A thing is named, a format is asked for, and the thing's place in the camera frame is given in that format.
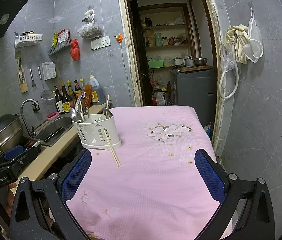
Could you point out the clear plastic jug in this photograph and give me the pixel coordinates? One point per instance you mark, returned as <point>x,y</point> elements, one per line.
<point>161,98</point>

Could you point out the white wall switch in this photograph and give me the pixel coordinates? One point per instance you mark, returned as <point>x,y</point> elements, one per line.
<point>96,44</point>

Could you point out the dark wooden shelf unit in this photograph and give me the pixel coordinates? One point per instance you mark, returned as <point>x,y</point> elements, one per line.
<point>163,6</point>

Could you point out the steel sink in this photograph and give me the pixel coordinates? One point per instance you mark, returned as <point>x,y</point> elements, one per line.
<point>56,127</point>

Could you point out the small white plastic bag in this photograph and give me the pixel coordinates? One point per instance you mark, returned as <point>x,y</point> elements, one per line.
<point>89,16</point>

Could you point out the kitchen knife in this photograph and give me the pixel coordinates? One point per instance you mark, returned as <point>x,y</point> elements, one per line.
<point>20,67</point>

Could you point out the chrome faucet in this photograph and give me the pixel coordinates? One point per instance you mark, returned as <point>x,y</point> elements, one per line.
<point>34,107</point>

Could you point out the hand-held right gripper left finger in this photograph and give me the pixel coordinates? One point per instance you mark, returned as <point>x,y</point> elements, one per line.
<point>77,175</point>

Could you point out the dark pump bottle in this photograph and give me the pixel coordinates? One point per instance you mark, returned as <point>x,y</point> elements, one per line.
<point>59,103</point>

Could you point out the wooden cutting board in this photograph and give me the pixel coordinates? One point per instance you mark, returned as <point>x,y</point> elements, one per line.
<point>24,86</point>

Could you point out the red bottle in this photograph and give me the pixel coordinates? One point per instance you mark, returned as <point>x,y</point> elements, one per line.
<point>154,100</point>

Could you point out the steel bowl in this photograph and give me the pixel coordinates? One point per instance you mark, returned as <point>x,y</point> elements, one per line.
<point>200,62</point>

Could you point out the large dark sauce jug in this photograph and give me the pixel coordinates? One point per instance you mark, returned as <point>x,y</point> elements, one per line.
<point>97,95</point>

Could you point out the red snack packets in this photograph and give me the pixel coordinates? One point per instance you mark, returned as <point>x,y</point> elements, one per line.
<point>63,36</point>

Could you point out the beige kitchen counter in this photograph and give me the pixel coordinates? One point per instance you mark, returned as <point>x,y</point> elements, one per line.
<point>46,160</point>

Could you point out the metal peeler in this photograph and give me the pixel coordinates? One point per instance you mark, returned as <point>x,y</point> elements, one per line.
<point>33,80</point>

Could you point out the cream rubber gloves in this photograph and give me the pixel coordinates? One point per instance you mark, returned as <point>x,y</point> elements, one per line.
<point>238,45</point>

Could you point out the white wall rack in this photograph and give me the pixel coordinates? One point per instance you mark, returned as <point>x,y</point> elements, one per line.
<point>28,38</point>

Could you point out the pink floral tablecloth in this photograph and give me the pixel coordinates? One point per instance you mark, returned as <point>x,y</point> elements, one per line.
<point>151,180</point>

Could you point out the white lidded container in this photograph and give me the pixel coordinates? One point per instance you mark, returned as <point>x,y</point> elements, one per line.
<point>178,62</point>

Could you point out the dark sauce bottle yellow label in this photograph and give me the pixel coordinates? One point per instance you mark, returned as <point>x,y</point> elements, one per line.
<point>66,103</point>

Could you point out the white plastic utensil holder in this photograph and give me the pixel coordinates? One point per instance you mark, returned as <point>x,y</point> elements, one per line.
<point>93,137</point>

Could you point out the green canister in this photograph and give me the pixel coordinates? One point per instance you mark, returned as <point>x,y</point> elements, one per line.
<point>157,39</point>

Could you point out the green box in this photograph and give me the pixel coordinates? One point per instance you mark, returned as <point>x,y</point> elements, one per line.
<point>156,64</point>

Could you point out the white seasoning packet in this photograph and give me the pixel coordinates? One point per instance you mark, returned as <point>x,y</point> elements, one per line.
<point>80,97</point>

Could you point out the wooden chopstick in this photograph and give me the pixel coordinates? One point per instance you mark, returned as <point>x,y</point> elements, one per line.
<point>106,105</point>
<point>110,148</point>
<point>109,105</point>

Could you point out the blue bag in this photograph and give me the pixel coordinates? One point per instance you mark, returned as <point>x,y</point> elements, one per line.
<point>208,130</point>

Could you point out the grey wall shelf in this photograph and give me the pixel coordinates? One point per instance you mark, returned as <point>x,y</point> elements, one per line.
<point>58,47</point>

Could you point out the dark wooden door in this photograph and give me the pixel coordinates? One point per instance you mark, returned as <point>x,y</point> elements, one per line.
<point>139,55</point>

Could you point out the yellow snack packet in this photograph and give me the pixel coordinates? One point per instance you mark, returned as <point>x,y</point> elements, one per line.
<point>54,39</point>

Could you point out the clear bag of dried goods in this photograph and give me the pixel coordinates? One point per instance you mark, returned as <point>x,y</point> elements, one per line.
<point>89,30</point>

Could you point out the red plastic bag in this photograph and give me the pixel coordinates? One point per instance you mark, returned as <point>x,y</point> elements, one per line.
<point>75,51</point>

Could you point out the grey cabinet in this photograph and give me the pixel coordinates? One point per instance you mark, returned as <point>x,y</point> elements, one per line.
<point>193,92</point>

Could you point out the pink sponge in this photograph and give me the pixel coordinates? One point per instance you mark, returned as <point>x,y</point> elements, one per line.
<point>53,116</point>

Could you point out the orange plug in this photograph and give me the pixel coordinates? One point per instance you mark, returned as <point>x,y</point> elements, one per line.
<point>118,38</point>

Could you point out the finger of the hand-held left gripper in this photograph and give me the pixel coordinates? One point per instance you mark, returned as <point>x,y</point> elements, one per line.
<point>21,162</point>
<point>12,152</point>

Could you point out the large steel spoon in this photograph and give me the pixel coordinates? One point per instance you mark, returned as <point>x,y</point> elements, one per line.
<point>72,113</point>

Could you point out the white wall box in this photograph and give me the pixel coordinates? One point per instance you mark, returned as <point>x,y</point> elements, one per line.
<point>49,71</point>

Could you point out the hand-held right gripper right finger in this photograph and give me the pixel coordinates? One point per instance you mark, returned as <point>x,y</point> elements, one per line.
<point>209,175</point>

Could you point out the steel fork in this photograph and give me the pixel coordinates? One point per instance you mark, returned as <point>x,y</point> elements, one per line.
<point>108,113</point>

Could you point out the worn door frame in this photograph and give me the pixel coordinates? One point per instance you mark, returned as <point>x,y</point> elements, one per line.
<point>128,55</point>

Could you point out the orange seasoning packet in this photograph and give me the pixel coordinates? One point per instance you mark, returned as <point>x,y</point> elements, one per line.
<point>87,96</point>

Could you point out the clear plastic bag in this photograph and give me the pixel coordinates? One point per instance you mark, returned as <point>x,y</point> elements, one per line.
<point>227,62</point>
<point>254,45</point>

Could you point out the steel pot with lid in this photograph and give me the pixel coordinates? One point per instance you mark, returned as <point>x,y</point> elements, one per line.
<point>3,132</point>

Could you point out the white wall socket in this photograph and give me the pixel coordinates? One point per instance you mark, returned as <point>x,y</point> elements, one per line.
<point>105,41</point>

